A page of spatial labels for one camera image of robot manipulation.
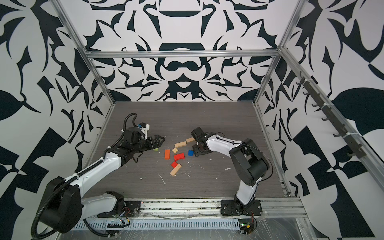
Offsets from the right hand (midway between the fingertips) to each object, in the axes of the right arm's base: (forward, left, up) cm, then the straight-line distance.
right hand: (200, 149), depth 93 cm
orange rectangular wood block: (-3, +21, 0) cm, 21 cm away
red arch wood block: (-5, +13, +1) cm, 14 cm away
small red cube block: (-9, +16, -1) cm, 18 cm away
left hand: (+1, +23, +13) cm, 26 cm away
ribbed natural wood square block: (0, +16, 0) cm, 16 cm away
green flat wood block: (-8, +23, +18) cm, 30 cm away
